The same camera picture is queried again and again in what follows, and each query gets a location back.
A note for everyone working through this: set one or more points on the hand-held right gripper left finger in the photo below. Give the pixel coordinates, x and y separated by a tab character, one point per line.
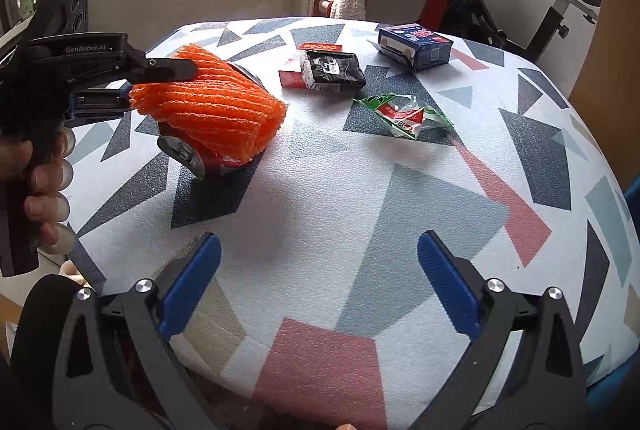
192	282

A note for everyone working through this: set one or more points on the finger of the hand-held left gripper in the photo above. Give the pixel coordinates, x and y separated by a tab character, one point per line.
170	68
100	102

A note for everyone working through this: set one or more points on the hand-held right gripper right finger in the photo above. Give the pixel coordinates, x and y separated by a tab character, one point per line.
447	285

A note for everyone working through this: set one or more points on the orange foam fruit net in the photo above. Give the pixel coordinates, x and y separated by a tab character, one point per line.
215	109

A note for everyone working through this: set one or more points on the person's left hand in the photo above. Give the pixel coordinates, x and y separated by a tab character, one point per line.
47	182

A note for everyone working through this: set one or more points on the crushed red drink can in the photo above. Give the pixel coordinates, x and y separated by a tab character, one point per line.
185	154

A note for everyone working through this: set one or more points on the red flat packet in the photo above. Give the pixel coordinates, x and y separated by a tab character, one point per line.
290	78

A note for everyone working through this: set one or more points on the black plastic packet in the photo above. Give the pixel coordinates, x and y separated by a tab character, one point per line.
330	69

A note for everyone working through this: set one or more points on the green and red wrapper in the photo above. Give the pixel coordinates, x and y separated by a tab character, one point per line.
400	114

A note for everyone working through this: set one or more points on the blue curved object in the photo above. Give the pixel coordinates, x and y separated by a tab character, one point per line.
615	380

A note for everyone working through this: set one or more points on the blue cardboard box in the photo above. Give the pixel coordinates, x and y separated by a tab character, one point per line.
425	47

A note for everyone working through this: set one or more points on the wooden door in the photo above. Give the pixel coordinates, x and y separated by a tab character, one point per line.
620	59

